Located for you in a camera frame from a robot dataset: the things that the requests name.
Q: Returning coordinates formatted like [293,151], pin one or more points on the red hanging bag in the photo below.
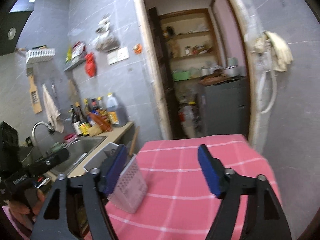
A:
[90,66]

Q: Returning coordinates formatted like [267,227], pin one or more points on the wooden board hanging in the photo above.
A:
[35,99]

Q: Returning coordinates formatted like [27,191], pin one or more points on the clear bag of dried goods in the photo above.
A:
[105,40]

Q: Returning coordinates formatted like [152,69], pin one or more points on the white wall switch plate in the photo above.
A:
[118,55]

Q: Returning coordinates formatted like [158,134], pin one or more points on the person's left hand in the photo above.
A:
[20,211]

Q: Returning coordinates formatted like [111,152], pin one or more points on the wooden shelf unit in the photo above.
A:
[190,37]

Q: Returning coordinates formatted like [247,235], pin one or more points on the dark grey cabinet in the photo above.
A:
[224,108]

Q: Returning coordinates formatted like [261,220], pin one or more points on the black range hood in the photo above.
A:
[11,30]

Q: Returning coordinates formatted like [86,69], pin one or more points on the cream rubber gloves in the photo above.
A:
[280,51]

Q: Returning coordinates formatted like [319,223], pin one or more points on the white wall rack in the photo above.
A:
[39,55]

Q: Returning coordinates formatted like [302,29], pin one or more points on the white perforated utensil holder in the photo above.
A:
[131,187]

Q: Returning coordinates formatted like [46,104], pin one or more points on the steel kitchen sink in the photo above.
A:
[79,149]

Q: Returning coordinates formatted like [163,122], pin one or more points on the dark wooden door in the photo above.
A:
[165,73]

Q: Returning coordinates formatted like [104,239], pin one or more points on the pink checked tablecloth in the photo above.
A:
[178,203]

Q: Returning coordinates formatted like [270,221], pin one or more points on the large soy sauce jug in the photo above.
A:
[116,112]

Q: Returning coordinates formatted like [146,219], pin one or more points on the orange snack packet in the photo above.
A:
[103,124]

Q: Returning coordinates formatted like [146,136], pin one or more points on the beige hanging towel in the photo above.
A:
[52,112]

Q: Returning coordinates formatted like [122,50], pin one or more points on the chrome faucet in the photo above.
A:
[42,136]

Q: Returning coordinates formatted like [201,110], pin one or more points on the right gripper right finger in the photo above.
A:
[264,217]

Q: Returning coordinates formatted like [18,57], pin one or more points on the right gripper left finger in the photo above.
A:
[76,206]

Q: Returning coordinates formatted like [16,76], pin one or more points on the green box on shelf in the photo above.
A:
[181,75]

